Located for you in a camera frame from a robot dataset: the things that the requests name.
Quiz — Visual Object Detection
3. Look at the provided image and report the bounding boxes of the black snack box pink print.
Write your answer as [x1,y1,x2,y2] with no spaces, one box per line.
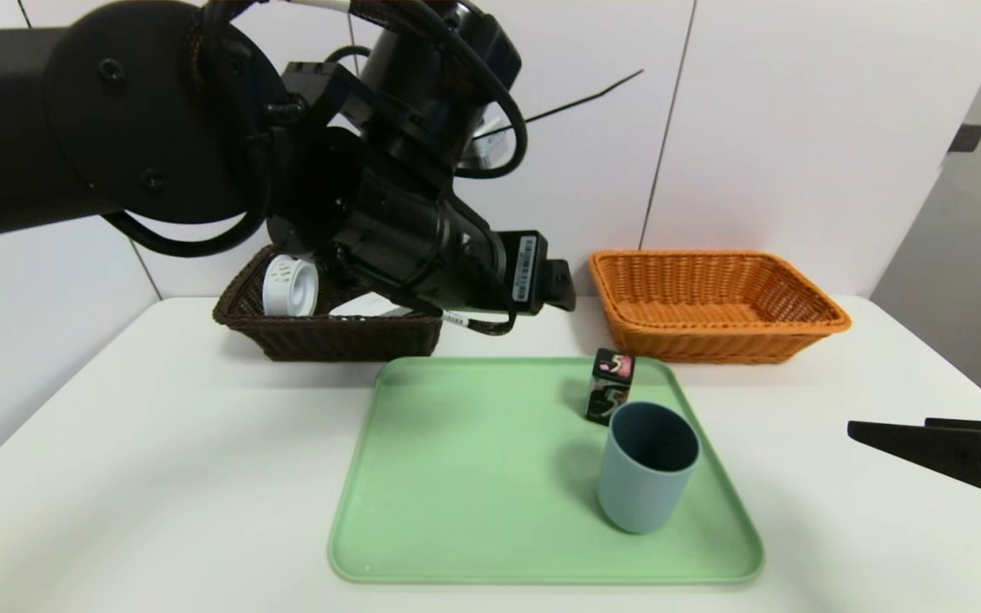
[585,347,635,427]

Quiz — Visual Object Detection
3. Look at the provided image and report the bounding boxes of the white rectangular plastic case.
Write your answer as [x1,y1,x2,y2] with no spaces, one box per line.
[329,292,415,321]

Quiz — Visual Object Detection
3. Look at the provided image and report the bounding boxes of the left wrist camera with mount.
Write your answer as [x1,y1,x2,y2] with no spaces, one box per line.
[354,0,525,171]

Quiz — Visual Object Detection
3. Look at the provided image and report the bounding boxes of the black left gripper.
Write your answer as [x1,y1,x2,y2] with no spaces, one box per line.
[336,167,577,318]

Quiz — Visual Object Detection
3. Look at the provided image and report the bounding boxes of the dark brown wicker basket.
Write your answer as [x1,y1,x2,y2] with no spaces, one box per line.
[212,245,445,363]

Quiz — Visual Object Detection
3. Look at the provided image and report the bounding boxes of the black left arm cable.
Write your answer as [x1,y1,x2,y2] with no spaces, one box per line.
[99,0,531,337]

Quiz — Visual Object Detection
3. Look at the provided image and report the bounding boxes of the thin black cable tie tail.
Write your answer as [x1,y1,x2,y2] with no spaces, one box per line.
[525,70,645,124]

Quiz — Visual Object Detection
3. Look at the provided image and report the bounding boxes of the light green plastic tray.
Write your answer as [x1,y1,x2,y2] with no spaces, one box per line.
[327,356,766,585]

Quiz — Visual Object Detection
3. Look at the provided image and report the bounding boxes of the orange wicker basket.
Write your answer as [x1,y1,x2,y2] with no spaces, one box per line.
[588,249,852,366]

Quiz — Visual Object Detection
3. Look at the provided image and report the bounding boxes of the blue-grey plastic cup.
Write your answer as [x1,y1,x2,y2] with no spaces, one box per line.
[597,402,702,536]

